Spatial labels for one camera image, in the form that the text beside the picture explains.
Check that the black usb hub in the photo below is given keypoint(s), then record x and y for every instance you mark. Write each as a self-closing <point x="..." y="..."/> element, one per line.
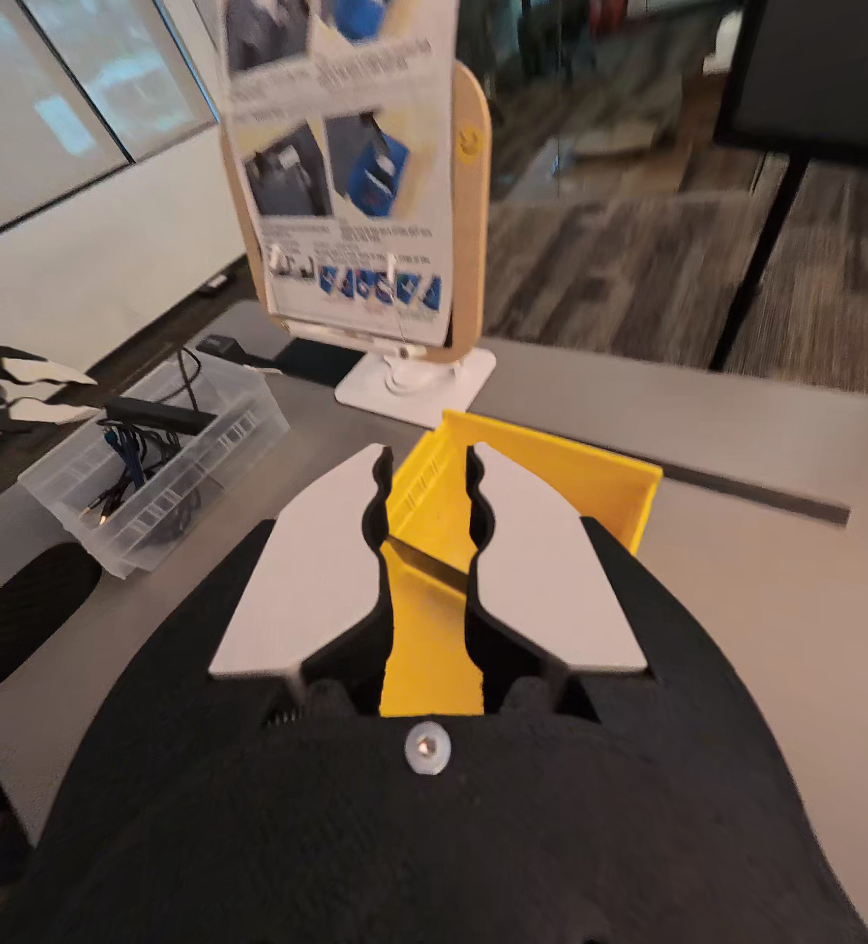
<point x="161" y="415"/>

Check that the black flat desk pad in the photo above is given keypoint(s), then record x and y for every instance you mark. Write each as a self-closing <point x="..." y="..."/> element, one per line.
<point x="316" y="363"/>

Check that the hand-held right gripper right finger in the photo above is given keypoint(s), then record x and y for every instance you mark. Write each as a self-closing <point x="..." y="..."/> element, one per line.
<point x="559" y="590"/>

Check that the black monitor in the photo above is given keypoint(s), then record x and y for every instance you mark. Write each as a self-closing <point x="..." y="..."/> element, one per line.
<point x="832" y="74"/>

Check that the yellow plastic bin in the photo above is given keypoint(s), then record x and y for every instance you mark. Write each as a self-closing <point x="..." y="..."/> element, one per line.
<point x="552" y="457"/>

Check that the yellow smiley sticker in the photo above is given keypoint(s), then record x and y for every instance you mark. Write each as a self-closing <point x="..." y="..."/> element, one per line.
<point x="468" y="142"/>

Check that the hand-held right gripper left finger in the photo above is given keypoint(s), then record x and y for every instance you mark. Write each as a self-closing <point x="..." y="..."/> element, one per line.
<point x="301" y="590"/>

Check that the white stand base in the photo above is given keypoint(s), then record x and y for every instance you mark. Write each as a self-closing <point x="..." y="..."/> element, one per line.
<point x="434" y="391"/>

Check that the instruction poster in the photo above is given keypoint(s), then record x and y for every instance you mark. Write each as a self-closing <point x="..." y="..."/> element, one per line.
<point x="345" y="251"/>

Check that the flat cardboard sheet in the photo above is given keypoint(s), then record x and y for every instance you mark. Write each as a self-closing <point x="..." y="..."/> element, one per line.
<point x="626" y="140"/>

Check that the clear plastic bin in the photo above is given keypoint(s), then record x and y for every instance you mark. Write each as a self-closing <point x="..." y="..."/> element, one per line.
<point x="242" y="428"/>

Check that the large glass window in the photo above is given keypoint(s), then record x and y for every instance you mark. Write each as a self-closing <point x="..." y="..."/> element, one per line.
<point x="50" y="89"/>

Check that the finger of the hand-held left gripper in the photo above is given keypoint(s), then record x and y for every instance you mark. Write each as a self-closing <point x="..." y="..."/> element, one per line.
<point x="47" y="372"/>
<point x="47" y="412"/>

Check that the instruction sheet on stand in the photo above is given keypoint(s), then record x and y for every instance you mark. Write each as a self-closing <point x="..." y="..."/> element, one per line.
<point x="468" y="221"/>

